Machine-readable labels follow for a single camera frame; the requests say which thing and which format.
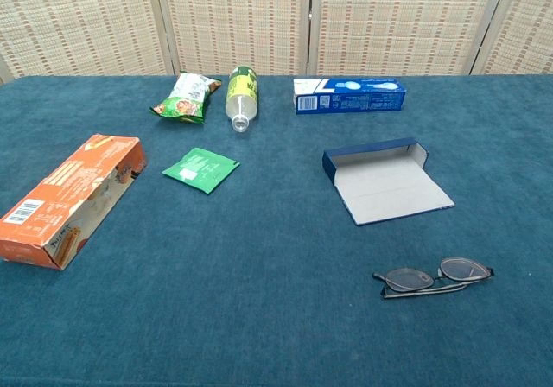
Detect navy blue glasses case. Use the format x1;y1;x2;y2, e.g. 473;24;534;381
321;136;456;226

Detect green and white snack bag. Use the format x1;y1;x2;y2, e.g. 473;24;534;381
149;71;223;125

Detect clear bottle with yellow-green label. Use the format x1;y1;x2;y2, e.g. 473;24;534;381
224;65;259;134

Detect black thin-rimmed eyeglasses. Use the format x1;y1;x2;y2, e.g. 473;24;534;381
372;257;496;301

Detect green foil sachet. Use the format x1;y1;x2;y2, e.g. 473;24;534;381
162;147;241;195

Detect orange cardboard snack box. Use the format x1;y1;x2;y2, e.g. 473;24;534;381
0;134;148;271

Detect woven bamboo folding screen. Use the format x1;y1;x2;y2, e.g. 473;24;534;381
0;0;553;86

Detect blue toothpaste box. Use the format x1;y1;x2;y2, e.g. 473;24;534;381
293;76;407;116

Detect blue tablecloth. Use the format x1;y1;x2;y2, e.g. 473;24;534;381
0;74;553;387

